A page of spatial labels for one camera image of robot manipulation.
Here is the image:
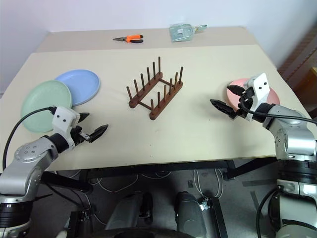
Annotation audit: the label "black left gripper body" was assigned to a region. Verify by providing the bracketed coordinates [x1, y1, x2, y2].
[70, 125, 91, 147]

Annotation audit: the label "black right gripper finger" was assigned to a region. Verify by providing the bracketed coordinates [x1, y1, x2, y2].
[210, 99, 235, 118]
[228, 84, 245, 95]

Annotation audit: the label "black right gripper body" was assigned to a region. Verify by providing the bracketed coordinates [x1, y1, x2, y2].
[228, 87, 256, 119]

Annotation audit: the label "wooden dish rack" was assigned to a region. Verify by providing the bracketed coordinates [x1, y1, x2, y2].
[126, 56, 185, 121]

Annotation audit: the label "red plate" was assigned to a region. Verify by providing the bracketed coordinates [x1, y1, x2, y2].
[226, 78, 281, 113]

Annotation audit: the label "blue plate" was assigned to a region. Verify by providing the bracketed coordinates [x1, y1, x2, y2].
[54, 69, 101, 108]

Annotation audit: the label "green plate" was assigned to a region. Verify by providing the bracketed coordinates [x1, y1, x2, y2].
[20, 80, 73, 133]

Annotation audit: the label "green plastic packet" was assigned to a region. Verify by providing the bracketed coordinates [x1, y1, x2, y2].
[169, 23, 197, 43]

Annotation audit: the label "grey rounded robot left leg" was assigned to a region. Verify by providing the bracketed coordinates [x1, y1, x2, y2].
[105, 191, 154, 238]

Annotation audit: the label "grey rounded robot leg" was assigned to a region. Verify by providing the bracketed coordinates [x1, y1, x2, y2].
[175, 190, 208, 238]
[105, 191, 154, 238]

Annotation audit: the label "orange black pliers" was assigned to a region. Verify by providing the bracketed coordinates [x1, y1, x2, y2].
[112, 34, 145, 45]

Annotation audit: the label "grey rounded robot right leg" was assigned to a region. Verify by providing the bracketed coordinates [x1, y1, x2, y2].
[175, 190, 208, 238]

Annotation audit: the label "dark rounded robot waist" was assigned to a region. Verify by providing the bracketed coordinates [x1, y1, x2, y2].
[98, 228, 199, 238]

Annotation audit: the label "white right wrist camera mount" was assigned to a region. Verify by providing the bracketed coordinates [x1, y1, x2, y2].
[243, 72, 271, 122]

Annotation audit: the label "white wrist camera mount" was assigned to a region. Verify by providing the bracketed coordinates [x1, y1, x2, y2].
[51, 106, 82, 150]
[243, 72, 271, 122]

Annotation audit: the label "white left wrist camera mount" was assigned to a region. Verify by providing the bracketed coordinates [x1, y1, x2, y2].
[51, 106, 82, 150]

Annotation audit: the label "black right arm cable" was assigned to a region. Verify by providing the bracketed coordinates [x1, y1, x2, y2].
[238, 89, 317, 124]

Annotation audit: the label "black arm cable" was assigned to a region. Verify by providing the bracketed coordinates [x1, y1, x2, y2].
[2, 106, 57, 170]
[238, 89, 317, 124]

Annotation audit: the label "white floor cable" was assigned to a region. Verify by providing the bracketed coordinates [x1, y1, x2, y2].
[90, 173, 140, 194]
[192, 168, 225, 199]

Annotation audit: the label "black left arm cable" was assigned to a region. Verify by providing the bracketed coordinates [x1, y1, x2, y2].
[2, 106, 57, 170]

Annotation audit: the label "black metal table frame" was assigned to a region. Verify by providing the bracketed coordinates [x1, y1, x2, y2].
[41, 158, 279, 238]

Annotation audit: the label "thick black torso cable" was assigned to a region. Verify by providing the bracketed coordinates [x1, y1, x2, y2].
[256, 189, 282, 238]

